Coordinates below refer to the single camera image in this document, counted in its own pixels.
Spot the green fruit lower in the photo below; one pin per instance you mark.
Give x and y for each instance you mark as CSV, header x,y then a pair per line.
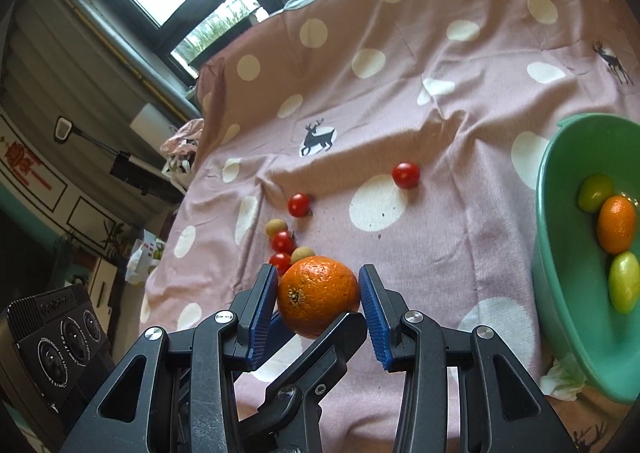
x,y
623,282

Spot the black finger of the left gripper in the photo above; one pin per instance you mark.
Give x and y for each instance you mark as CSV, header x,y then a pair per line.
x,y
288,420

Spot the tan longan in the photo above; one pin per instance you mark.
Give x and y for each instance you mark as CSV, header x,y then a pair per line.
x,y
302,252
275,226

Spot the green plastic bowl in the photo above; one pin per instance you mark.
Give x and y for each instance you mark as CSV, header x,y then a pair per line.
x,y
570,270

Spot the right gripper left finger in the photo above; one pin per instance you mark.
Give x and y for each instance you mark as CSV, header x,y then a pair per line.
x,y
173,384

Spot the pink polka dot cloth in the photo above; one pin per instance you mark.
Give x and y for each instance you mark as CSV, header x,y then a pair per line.
x,y
328,98

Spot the pink crumpled cloth pile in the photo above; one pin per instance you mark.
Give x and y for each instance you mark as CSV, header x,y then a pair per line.
x,y
180,152

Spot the white rectangular box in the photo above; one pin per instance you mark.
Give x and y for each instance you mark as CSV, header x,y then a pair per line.
x,y
152,127

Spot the large orange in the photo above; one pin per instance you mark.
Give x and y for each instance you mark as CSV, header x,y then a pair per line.
x,y
314,292

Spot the cherry tomato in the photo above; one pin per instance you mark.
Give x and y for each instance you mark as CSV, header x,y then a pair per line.
x,y
283,242
299,205
406,175

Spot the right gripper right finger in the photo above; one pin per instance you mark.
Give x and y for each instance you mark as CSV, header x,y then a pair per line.
x,y
501,407

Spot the green fruit upper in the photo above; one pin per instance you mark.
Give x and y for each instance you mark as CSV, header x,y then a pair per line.
x,y
594,191

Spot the green fruit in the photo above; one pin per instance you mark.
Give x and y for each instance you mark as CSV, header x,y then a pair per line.
x,y
623,282
594,191

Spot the cherry tomato lowest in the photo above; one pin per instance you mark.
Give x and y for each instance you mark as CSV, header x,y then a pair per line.
x,y
281,262

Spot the small orange in bowl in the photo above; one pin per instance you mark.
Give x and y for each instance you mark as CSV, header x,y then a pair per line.
x,y
617,224

